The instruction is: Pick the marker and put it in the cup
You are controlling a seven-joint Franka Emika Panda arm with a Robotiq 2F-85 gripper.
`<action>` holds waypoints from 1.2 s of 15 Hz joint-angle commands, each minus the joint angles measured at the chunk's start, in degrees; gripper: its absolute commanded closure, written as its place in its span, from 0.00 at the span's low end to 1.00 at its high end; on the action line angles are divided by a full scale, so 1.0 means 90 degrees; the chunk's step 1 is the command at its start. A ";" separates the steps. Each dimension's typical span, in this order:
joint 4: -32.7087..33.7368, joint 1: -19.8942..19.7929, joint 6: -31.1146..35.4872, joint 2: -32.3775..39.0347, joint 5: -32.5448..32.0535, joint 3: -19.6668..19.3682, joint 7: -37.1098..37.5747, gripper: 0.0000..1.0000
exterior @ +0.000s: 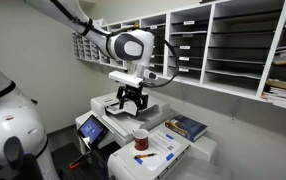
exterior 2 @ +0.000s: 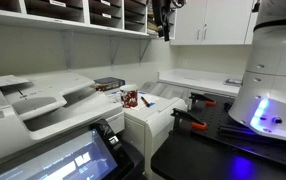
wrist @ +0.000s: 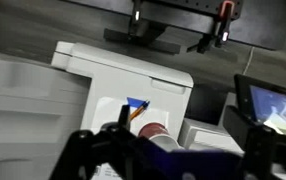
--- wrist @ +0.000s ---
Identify red handled clamp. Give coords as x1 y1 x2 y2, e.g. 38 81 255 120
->
215 0 234 47

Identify orange marker with blue cap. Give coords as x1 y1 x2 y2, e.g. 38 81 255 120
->
130 101 150 121

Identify printer touchscreen panel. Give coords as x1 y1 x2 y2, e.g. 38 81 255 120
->
234 74 286 135

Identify white finisher unit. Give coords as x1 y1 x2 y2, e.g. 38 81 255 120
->
178 91 251 158

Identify red paper cup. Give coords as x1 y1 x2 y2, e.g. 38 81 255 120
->
138 122 181 152

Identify white paper sheet with tape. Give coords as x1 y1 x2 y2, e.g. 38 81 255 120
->
91 97 169 135

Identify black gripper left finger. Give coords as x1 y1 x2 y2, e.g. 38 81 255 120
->
49 105 168 180

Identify white office printer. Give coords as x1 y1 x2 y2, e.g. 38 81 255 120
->
0 41 193 180

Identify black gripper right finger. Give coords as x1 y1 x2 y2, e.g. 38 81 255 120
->
223 105 286 180

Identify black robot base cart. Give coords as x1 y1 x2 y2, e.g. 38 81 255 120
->
65 0 286 53

